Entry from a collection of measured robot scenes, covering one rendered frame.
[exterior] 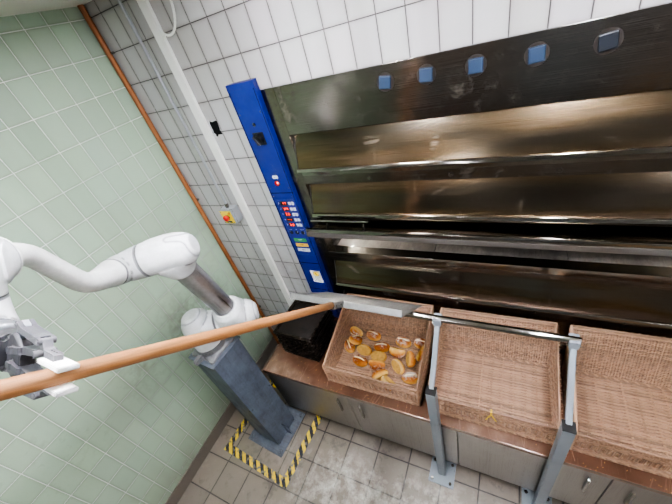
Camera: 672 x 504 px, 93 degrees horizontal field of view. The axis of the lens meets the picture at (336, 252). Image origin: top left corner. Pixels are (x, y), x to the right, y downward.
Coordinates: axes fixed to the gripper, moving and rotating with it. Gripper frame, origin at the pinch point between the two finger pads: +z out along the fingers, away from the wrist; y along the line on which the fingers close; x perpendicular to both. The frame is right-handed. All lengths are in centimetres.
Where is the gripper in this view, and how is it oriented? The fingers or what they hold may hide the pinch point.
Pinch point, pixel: (57, 374)
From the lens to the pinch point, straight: 71.7
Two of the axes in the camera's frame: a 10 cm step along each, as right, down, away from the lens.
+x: -4.6, -0.2, -8.9
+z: 8.8, 0.8, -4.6
